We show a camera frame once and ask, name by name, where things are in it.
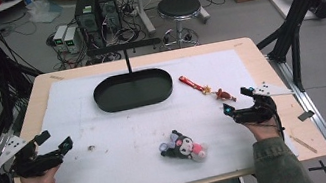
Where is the round black stool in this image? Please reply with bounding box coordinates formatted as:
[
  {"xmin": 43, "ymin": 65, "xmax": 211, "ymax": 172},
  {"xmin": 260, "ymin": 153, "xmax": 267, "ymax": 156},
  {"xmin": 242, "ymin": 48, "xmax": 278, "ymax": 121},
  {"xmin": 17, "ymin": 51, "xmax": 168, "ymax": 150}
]
[{"xmin": 154, "ymin": 0, "xmax": 209, "ymax": 53}]

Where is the black oval tray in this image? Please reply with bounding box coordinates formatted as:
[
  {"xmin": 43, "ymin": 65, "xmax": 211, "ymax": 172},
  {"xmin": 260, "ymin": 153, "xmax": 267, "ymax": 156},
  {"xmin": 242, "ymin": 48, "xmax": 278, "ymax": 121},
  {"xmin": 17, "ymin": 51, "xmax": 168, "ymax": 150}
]
[{"xmin": 90, "ymin": 64, "xmax": 177, "ymax": 116}]

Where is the black bar stand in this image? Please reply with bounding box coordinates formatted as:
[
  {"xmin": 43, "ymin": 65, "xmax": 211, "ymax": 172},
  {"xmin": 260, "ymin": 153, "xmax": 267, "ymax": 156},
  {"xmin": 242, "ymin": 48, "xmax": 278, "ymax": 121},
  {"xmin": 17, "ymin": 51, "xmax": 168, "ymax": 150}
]
[{"xmin": 86, "ymin": 36, "xmax": 167, "ymax": 82}]

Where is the clear plastic bag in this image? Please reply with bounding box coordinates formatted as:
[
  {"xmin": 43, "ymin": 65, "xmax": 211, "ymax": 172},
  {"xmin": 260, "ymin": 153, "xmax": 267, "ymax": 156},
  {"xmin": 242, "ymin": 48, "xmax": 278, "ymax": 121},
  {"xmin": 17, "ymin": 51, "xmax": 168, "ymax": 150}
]
[{"xmin": 23, "ymin": 0, "xmax": 66, "ymax": 28}]

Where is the dark tape piece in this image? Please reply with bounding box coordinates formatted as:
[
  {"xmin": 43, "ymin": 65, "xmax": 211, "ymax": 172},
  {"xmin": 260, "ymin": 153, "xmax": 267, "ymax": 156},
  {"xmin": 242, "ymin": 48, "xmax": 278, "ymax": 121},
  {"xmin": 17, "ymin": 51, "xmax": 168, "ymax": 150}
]
[{"xmin": 296, "ymin": 108, "xmax": 317, "ymax": 123}]

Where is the black and pink plush toy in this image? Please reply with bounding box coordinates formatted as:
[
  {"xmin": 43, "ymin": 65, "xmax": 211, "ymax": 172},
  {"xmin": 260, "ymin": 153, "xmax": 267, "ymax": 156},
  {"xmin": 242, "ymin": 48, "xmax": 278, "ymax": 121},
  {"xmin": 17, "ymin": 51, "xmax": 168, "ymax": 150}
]
[{"xmin": 155, "ymin": 124, "xmax": 212, "ymax": 170}]

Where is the black computer tower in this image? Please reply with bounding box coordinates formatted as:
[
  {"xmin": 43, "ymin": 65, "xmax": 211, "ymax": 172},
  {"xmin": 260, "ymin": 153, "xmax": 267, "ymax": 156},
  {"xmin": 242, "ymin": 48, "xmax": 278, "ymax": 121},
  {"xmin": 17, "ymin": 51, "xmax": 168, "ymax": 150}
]
[
  {"xmin": 71, "ymin": 0, "xmax": 107, "ymax": 51},
  {"xmin": 96, "ymin": 0, "xmax": 124, "ymax": 35}
]

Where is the white power supply unit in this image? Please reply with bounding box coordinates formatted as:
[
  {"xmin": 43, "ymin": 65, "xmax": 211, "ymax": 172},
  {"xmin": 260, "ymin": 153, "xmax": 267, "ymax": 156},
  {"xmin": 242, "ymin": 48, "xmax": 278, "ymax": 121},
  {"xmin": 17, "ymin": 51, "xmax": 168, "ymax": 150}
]
[
  {"xmin": 50, "ymin": 23, "xmax": 72, "ymax": 54},
  {"xmin": 60, "ymin": 24, "xmax": 83, "ymax": 56}
]

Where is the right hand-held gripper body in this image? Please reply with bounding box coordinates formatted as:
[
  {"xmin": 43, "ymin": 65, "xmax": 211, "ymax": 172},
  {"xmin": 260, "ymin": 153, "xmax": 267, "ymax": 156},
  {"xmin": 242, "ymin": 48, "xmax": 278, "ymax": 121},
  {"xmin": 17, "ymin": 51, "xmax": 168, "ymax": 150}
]
[{"xmin": 228, "ymin": 77, "xmax": 299, "ymax": 128}]

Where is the person's left hand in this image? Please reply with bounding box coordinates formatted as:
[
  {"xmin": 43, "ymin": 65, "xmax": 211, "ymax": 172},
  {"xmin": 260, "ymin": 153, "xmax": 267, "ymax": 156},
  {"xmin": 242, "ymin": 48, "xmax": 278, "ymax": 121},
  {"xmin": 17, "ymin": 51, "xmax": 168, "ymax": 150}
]
[{"xmin": 18, "ymin": 163, "xmax": 65, "ymax": 183}]

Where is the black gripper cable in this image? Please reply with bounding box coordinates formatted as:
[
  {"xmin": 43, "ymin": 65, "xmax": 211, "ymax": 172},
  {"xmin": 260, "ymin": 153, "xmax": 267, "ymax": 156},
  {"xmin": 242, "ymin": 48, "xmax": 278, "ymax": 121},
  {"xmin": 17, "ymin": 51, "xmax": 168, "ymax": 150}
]
[{"xmin": 271, "ymin": 110, "xmax": 289, "ymax": 144}]

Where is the thin wooden stick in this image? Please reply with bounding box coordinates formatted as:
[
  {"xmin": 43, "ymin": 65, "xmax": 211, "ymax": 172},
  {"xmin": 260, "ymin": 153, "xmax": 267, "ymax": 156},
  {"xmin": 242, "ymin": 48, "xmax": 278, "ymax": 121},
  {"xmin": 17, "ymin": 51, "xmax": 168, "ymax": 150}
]
[{"xmin": 288, "ymin": 130, "xmax": 319, "ymax": 159}]

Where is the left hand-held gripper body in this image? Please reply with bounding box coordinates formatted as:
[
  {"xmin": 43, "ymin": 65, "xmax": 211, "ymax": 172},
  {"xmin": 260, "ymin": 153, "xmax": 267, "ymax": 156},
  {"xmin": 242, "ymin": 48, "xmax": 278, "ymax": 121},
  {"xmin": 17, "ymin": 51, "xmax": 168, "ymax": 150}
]
[{"xmin": 0, "ymin": 127, "xmax": 66, "ymax": 183}]

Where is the red strap keychain toy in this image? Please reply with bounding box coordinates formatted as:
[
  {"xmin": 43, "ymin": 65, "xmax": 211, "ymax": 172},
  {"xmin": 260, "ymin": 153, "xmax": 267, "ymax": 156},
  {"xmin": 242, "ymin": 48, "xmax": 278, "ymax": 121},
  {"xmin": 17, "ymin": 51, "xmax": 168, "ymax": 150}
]
[{"xmin": 178, "ymin": 66, "xmax": 239, "ymax": 112}]

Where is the person's right hand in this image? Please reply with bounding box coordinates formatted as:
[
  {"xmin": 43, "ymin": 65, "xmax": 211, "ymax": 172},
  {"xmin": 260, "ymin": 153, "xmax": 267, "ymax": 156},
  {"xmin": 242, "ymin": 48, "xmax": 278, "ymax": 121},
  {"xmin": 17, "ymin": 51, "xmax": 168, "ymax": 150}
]
[{"xmin": 244, "ymin": 117, "xmax": 282, "ymax": 144}]

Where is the white foam mat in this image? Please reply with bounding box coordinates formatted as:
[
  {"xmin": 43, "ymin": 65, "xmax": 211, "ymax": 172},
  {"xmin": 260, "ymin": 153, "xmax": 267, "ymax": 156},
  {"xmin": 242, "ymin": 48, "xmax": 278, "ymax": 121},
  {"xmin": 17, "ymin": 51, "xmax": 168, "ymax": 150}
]
[{"xmin": 33, "ymin": 40, "xmax": 302, "ymax": 183}]

